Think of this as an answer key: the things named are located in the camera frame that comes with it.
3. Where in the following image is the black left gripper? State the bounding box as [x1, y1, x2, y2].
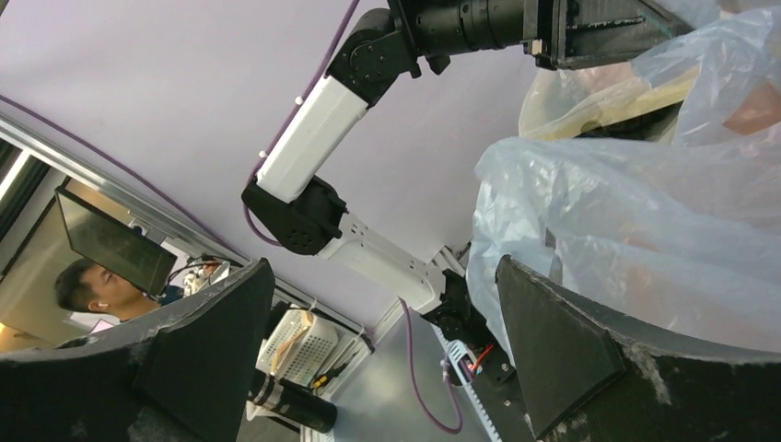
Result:
[523, 0, 694, 70]

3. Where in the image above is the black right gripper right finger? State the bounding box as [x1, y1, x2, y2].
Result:
[495, 256, 780, 441]

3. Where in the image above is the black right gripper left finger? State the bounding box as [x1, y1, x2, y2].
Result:
[1, 260, 275, 441]

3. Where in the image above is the light blue plastic bag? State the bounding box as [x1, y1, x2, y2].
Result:
[467, 1, 780, 351]

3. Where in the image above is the orange plastic trash bin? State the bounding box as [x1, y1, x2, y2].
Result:
[723, 82, 780, 135]

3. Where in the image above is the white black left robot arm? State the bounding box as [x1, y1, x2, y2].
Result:
[241, 1, 694, 347]

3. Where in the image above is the yellow translucent plastic bag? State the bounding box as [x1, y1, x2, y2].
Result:
[519, 63, 699, 140]

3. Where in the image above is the white perforated basket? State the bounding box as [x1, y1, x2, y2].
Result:
[255, 308, 339, 387]

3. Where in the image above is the person with earbud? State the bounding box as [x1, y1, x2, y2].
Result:
[53, 258, 183, 322]

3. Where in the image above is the black monitor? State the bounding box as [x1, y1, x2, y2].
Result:
[55, 186, 177, 297]

